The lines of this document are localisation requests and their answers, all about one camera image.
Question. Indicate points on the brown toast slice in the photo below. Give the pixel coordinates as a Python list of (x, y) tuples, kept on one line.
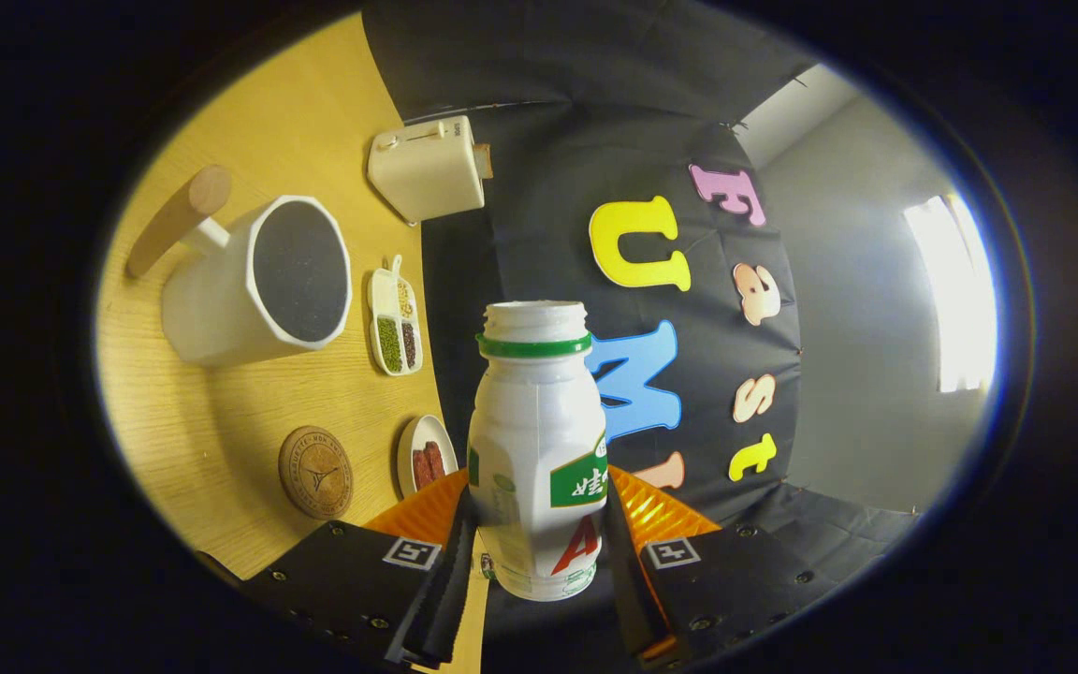
[(484, 161)]

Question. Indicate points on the cream toaster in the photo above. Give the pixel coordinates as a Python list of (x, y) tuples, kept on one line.
[(427, 173)]

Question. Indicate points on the wooden table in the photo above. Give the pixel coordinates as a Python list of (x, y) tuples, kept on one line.
[(221, 421)]

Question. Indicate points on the black backdrop cloth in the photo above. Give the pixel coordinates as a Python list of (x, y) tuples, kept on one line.
[(539, 187)]

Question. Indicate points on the white divided dish with beans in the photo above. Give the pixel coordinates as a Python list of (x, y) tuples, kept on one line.
[(389, 309)]

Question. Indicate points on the reddish meat slice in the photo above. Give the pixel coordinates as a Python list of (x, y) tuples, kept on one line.
[(421, 468), (436, 459)]

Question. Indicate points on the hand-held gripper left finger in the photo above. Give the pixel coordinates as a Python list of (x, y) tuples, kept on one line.
[(352, 571)]

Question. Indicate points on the white juice bottle green label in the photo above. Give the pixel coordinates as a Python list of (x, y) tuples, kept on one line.
[(530, 421)]

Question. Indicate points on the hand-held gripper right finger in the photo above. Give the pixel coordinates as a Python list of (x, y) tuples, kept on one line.
[(735, 571)]

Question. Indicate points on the white round plate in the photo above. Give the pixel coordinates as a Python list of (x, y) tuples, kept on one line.
[(406, 449)]

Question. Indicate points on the round wooden coaster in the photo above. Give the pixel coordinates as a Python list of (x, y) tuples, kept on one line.
[(314, 473)]

